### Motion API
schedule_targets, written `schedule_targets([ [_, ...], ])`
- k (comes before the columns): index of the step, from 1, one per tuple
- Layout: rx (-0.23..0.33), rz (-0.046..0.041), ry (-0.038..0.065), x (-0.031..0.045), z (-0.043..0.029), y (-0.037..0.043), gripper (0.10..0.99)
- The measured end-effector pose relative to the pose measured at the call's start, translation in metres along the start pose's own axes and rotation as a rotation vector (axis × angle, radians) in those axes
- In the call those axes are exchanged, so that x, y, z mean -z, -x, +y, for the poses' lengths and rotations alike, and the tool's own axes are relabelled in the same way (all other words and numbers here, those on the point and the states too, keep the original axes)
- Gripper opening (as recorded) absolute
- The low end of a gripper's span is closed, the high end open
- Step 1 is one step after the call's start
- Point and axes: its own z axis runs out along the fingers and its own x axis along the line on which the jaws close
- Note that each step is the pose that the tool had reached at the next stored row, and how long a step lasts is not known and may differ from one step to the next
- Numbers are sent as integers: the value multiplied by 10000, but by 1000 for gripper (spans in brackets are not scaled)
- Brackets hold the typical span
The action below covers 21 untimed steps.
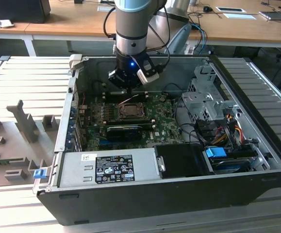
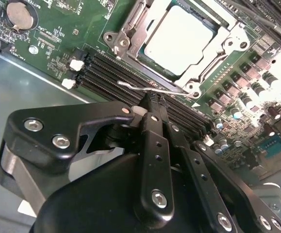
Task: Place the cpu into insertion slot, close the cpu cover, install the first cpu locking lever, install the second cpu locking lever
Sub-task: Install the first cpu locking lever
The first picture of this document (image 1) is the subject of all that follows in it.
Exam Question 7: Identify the blue case latch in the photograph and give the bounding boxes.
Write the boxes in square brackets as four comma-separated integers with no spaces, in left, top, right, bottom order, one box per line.
[33,169,46,180]

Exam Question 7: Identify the green motherboard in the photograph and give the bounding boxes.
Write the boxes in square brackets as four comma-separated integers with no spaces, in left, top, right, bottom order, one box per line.
[78,93,187,151]

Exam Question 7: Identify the black graphics card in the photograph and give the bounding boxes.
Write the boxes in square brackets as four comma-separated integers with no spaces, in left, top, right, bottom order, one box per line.
[106,125,142,142]

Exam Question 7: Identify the black open PC case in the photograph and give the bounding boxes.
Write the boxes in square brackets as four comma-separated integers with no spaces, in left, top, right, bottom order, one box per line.
[36,54,281,226]

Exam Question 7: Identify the grey tablet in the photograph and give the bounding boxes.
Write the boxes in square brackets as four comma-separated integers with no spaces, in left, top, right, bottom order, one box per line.
[258,10,281,22]

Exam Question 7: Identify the metal drive cage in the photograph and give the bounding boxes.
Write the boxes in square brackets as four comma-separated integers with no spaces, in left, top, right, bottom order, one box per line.
[181,64,241,122]

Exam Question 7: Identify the grey power supply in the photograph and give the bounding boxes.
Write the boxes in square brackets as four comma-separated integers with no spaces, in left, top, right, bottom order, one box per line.
[58,148,161,189]

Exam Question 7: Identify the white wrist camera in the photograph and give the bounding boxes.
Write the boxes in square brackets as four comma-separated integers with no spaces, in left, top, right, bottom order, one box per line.
[136,68,161,85]

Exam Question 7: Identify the black plastic air shroud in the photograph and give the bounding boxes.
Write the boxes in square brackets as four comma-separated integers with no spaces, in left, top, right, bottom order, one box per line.
[154,144,215,180]

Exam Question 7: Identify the black monitor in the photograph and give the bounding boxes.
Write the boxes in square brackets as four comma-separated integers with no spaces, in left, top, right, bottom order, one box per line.
[0,0,51,24]

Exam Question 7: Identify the CPU socket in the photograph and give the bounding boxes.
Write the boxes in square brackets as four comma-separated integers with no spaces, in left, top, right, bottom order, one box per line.
[115,102,148,121]

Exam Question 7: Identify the disk drive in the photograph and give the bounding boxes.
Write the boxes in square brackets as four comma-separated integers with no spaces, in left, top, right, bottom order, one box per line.
[210,157,254,174]

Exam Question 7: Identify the black RAM stick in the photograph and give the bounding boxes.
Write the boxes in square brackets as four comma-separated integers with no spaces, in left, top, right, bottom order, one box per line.
[107,118,155,128]

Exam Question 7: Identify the blue cable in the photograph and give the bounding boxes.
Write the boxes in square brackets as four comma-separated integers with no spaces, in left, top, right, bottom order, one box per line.
[191,22,208,54]

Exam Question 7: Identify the brown parts rack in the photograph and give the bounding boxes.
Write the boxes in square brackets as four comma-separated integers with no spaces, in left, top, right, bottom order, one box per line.
[0,99,61,188]

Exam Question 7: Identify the wooden desk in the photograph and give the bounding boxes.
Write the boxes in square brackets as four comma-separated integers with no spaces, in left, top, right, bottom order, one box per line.
[0,0,281,57]

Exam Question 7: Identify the yellow and red wires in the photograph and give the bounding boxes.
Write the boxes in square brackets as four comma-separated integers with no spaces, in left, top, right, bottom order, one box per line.
[213,120,243,144]

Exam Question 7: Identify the green RAM stick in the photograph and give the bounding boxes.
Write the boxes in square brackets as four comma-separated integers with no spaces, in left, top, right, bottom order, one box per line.
[0,157,25,166]

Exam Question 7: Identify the blue disk carrier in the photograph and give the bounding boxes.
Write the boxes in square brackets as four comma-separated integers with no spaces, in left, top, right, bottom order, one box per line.
[205,147,226,160]

